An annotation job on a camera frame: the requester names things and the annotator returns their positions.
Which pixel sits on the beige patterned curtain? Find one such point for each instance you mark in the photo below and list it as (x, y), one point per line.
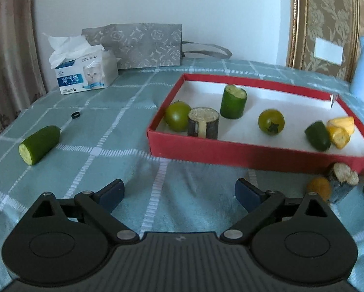
(11, 60)

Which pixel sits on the red cardboard box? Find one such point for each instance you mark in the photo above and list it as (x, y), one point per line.
(200, 149)

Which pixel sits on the long cucumber end piece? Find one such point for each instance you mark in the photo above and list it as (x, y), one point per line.
(42, 141)

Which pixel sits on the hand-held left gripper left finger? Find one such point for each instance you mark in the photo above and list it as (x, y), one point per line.
(110, 195)

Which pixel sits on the white wall switch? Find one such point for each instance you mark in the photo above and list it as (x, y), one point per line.
(328, 51)

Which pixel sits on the short cucumber end piece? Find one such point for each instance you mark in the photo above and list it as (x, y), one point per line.
(317, 135)

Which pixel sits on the green tomato with calyx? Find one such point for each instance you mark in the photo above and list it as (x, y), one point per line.
(271, 121)

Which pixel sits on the gold wall frame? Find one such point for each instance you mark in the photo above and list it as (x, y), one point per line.
(296, 21)

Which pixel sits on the upright cut cucumber piece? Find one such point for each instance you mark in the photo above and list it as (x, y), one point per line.
(233, 105)

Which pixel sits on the tissue pack with cat print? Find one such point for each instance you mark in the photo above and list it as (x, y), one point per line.
(87, 73)

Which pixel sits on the green checked tablecloth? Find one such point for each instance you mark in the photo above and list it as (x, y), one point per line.
(93, 170)

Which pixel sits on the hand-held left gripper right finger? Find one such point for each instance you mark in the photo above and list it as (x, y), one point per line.
(248, 194)

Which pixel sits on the small brown round fruit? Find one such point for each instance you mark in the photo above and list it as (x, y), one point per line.
(318, 187)

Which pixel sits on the grey patterned paper bag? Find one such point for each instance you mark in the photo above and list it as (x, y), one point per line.
(139, 44)

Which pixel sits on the large yellow fruit piece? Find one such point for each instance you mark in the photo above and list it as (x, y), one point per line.
(338, 138)

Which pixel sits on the small dark-skinned stalk piece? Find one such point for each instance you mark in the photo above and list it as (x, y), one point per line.
(341, 184)

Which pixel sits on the large dark-skinned stalk piece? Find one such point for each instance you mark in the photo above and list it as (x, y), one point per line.
(210, 126)

